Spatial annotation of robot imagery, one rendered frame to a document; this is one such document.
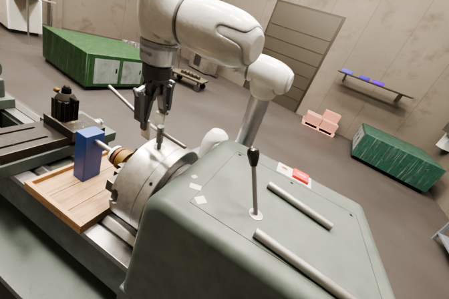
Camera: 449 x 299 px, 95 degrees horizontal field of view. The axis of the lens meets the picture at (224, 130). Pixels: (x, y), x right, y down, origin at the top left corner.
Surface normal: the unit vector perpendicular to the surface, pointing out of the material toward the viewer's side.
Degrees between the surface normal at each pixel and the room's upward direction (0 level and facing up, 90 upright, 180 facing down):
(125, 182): 64
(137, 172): 48
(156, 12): 100
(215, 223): 0
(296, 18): 90
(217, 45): 108
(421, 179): 90
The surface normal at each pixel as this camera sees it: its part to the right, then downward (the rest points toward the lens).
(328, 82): -0.52, 0.18
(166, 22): -0.47, 0.55
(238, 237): 0.34, -0.86
